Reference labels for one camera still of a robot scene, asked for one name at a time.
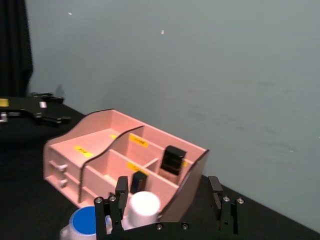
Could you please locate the black curtain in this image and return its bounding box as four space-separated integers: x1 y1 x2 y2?
0 0 34 99

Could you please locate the pink wooden organizer box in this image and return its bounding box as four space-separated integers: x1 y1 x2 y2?
42 108 210 223

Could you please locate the white cylindrical bottle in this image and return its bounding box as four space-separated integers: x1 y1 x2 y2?
122 190 161 230

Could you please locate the black table cloth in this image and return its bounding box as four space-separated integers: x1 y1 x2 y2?
0 100 320 240

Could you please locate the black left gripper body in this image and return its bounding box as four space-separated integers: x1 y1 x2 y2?
0 96 49 119

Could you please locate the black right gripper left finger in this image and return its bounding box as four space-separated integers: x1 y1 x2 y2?
93 175 129 240

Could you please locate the white bottle with blue cap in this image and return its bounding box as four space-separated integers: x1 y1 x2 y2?
59 205 112 240

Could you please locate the tall black block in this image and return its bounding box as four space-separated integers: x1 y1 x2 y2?
159 145 187 176

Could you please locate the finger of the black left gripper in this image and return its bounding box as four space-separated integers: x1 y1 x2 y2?
37 115 72 128
29 91 66 104

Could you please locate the small black block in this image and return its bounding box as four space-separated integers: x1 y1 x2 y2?
129 170 149 195

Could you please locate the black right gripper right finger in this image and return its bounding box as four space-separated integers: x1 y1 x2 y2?
208 175 245 235

